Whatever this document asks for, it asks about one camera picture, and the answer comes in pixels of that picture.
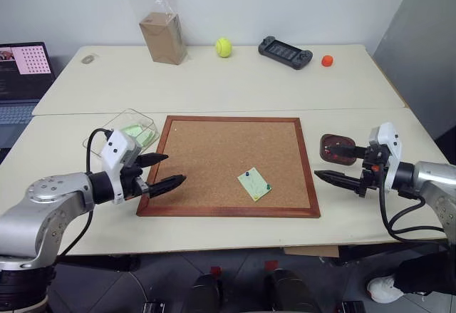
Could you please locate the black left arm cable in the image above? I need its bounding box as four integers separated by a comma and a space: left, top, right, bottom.
56, 128, 112, 257

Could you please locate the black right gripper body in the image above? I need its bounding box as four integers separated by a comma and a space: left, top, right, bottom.
357, 144, 390, 198

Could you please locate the black trouser leg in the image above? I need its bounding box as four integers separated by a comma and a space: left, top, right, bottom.
390, 245, 456, 297

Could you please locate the black handheld game controller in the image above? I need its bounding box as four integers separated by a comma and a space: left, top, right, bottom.
258, 36, 314, 71

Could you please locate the clear plastic container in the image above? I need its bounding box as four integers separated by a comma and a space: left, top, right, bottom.
82, 108, 160, 160

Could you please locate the light green paper note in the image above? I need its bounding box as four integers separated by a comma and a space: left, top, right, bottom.
237, 165, 274, 201

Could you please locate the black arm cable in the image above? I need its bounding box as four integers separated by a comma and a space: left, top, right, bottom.
56, 128, 112, 257
378, 170, 450, 245

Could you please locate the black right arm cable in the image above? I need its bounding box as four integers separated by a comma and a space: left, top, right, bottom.
378, 170, 450, 245

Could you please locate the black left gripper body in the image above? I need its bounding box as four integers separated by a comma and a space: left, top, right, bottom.
120, 161, 149, 200

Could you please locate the white shoe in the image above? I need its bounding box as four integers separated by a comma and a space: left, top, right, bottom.
366, 274, 405, 304

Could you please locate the dark rounded shape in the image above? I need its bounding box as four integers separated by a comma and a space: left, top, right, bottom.
192, 272, 224, 313
266, 268, 318, 313

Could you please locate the grey laptop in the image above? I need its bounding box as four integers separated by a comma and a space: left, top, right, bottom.
0, 41, 57, 139

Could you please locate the yellow tennis ball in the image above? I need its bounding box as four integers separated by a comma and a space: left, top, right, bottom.
214, 37, 233, 58

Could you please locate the brown cardboard box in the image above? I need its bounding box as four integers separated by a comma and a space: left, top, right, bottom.
138, 11, 188, 66

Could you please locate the brown cardboard sheet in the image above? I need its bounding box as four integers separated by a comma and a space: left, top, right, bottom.
284, 245, 340, 258

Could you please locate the small dark red dish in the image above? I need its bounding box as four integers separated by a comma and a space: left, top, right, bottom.
319, 133, 358, 166

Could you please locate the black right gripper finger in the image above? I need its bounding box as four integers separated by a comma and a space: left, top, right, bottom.
313, 170, 364, 191
325, 143, 366, 159

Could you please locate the wood framed cork board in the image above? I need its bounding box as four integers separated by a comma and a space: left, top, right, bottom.
136, 115, 321, 219

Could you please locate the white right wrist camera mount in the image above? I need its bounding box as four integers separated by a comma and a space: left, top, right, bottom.
368, 122, 404, 190

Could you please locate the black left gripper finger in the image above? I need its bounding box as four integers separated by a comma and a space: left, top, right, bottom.
137, 153, 170, 168
145, 174, 188, 199

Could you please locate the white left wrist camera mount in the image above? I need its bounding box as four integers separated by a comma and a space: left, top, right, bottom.
100, 129, 143, 206

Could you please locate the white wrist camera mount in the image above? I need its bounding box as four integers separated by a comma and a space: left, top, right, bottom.
100, 129, 143, 206
368, 122, 404, 190

